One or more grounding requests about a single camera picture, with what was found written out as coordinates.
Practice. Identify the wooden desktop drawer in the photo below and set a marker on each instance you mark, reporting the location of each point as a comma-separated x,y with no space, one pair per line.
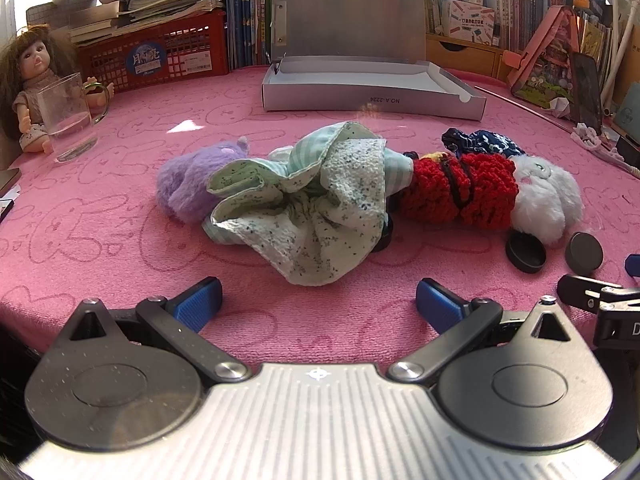
460,60

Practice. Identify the blue white patterned cloth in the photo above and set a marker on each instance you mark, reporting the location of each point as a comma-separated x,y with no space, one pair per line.
490,141

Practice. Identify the grey grid board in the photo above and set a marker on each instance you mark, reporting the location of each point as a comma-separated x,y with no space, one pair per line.
55,10

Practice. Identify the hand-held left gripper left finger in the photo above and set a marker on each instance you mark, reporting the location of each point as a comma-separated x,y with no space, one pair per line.
200,304

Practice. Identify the black round cap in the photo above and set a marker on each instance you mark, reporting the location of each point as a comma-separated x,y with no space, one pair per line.
525,254
584,254

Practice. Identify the purple plush toy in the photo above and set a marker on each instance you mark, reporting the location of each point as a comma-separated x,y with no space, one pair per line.
185,185

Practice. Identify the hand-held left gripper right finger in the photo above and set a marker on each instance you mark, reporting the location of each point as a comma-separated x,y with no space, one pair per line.
440,306

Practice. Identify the green floral doll dress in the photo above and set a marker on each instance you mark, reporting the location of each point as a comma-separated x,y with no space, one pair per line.
320,195

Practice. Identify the red plastic basket with sticker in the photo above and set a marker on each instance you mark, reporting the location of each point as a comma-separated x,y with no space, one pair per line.
190,55

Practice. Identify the white printed carton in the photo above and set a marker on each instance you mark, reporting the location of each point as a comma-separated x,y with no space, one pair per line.
465,22

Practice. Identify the red crochet doll garment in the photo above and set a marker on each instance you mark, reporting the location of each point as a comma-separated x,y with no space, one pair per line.
475,190

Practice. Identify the clear glass mug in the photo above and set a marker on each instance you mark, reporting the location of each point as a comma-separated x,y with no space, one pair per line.
65,115

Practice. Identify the row of upright books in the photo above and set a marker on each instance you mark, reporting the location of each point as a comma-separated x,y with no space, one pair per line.
245,10

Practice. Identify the black smartphone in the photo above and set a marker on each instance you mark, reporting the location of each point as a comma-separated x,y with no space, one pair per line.
587,95

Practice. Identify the pink bunny-print table cloth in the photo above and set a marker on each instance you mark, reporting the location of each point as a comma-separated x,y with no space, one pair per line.
150,260

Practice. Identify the white plastic pipes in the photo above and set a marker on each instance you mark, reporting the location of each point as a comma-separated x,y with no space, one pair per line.
625,35

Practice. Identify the white plush bunny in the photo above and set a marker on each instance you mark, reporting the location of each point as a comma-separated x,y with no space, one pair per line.
545,195

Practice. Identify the brown-haired baby doll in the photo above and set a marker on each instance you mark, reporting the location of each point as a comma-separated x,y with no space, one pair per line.
35,60

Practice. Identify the grey cardboard box with lid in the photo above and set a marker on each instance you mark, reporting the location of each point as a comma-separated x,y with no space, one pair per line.
350,85

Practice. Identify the teal folder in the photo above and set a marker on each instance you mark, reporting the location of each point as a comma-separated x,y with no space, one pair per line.
627,112

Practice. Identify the crumpled white paper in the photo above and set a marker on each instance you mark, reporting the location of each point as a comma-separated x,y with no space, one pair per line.
559,106

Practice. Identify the dark flat device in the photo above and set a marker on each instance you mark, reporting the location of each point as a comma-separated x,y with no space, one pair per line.
7,180

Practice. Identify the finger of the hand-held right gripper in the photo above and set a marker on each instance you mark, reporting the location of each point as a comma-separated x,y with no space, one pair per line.
634,265
580,290

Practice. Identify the pink children's bag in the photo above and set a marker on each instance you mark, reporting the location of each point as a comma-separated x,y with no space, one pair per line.
545,65

